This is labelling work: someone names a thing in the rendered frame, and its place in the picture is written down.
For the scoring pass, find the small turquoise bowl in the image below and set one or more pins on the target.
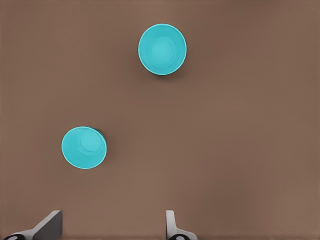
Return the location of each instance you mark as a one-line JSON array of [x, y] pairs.
[[83, 148]]

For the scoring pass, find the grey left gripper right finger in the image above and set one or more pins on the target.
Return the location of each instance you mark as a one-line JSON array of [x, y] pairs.
[[172, 226]]

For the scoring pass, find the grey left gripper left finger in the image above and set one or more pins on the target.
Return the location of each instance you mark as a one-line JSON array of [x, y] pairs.
[[47, 226]]

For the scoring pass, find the large turquoise bowl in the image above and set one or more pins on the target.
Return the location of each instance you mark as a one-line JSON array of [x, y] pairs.
[[162, 49]]

